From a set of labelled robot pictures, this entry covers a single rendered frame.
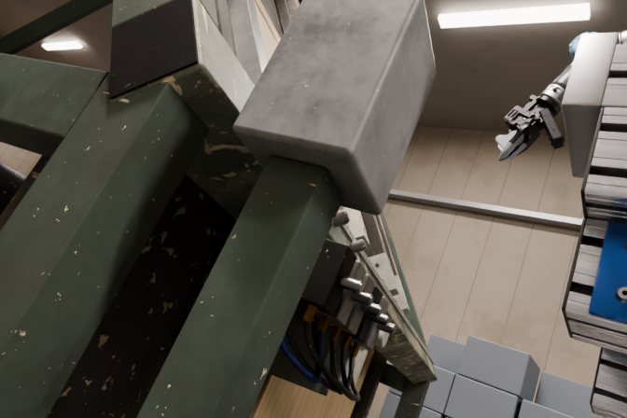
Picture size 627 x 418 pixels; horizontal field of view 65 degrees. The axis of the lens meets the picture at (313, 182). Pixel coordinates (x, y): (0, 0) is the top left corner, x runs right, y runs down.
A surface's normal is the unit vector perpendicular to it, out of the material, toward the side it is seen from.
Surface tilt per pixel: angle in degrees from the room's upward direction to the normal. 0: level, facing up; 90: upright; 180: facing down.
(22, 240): 90
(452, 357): 90
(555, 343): 90
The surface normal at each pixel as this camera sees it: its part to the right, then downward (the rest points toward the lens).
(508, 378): -0.49, -0.51
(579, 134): -0.40, 0.85
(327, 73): -0.32, -0.47
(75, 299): 0.86, 0.21
